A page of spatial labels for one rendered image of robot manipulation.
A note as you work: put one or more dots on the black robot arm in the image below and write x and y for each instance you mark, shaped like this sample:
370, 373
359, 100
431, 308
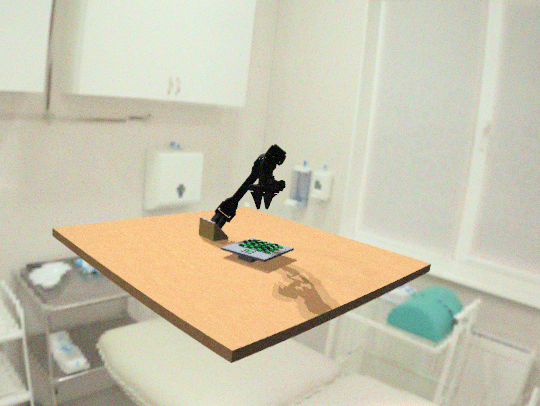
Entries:
274, 155

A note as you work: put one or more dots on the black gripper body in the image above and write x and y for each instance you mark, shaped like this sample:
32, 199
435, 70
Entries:
261, 186

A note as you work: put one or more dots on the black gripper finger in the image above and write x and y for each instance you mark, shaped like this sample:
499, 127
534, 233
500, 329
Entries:
257, 198
267, 199

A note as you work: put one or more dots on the grey switch panel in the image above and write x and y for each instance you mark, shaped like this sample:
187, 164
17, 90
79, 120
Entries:
252, 250

